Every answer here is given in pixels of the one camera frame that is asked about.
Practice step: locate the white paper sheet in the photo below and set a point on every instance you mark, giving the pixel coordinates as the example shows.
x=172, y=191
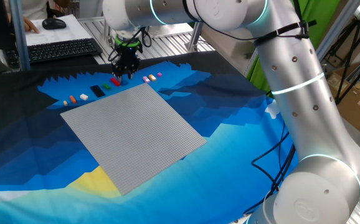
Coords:
x=71, y=31

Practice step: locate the green Lego brick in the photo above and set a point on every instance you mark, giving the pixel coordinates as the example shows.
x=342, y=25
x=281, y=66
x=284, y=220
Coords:
x=106, y=86

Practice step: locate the white Lego brick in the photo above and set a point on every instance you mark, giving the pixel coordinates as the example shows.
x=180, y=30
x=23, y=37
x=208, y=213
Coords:
x=84, y=97

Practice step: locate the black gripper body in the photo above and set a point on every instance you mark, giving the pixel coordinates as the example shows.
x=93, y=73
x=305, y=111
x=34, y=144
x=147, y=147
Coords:
x=127, y=57

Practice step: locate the person's hand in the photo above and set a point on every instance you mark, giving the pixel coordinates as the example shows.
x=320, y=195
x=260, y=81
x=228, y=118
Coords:
x=30, y=25

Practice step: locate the green curtain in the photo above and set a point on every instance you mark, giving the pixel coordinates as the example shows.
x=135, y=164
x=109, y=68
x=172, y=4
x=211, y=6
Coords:
x=320, y=18

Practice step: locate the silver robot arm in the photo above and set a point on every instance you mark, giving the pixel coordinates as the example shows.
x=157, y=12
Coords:
x=307, y=109

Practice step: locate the black Lego plate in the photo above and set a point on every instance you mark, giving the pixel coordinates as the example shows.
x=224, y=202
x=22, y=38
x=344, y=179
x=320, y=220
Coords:
x=97, y=91

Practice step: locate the black tripod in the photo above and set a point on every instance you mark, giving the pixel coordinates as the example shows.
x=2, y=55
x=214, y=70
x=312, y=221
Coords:
x=352, y=46

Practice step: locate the small purple Lego brick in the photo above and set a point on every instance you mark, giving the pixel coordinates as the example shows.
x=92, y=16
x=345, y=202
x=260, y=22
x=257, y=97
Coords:
x=159, y=74

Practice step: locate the person in white shirt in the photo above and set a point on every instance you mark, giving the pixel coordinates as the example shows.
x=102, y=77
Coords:
x=33, y=7

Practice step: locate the orange Lego brick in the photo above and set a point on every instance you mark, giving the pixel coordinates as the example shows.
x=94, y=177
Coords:
x=73, y=99

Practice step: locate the blue mountain print cloth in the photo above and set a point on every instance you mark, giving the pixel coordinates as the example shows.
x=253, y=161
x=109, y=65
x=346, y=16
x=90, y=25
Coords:
x=198, y=186

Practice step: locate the yellow Lego brick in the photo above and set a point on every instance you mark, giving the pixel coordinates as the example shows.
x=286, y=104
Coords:
x=152, y=77

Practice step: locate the small tan Lego brick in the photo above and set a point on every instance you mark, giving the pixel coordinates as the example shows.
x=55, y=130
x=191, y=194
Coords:
x=65, y=103

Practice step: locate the grey Lego baseplate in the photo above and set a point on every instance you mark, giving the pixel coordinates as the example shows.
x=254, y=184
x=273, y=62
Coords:
x=130, y=137

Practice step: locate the red Lego brick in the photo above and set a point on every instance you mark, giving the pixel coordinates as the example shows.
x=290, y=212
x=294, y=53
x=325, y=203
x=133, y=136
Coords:
x=115, y=81

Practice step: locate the aluminium frame post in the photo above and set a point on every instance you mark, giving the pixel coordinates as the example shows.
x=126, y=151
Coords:
x=108, y=35
x=335, y=31
x=19, y=34
x=195, y=37

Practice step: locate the cardboard box with red label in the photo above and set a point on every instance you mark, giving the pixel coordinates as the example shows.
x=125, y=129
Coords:
x=359, y=109

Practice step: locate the black computer mouse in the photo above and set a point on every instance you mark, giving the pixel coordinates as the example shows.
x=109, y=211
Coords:
x=54, y=23

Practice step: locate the white foam block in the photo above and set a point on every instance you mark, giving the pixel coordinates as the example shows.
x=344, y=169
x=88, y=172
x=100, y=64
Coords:
x=230, y=53

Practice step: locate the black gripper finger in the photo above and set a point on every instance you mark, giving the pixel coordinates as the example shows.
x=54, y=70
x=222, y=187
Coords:
x=132, y=70
x=116, y=70

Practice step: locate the black keyboard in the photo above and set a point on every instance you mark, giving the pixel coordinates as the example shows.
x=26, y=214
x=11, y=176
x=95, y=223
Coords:
x=58, y=49

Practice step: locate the light pink Lego brick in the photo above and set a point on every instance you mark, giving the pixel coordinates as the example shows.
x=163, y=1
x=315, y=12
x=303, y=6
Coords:
x=146, y=79

